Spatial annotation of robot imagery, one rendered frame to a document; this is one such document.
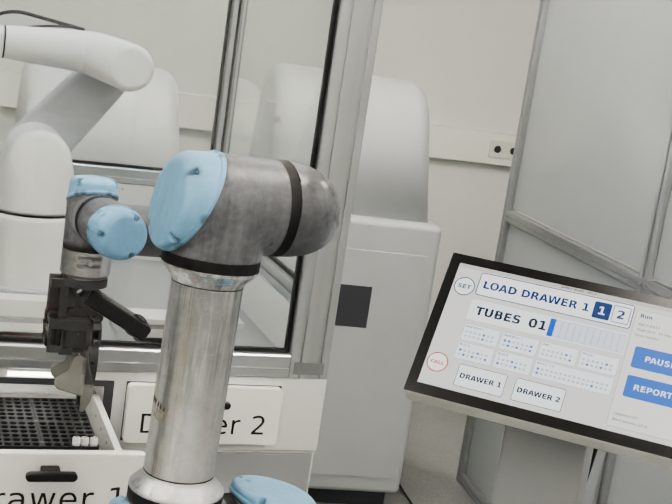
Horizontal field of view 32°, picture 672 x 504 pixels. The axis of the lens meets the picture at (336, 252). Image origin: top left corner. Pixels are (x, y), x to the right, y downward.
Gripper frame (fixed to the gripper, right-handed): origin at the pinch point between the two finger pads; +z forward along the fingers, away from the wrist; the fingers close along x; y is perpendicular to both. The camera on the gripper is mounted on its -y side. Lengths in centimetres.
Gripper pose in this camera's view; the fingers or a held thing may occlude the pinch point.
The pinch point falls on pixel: (85, 399)
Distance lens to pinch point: 191.5
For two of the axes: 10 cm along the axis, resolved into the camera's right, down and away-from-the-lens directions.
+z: -1.4, 9.7, 1.9
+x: 3.3, 2.2, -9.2
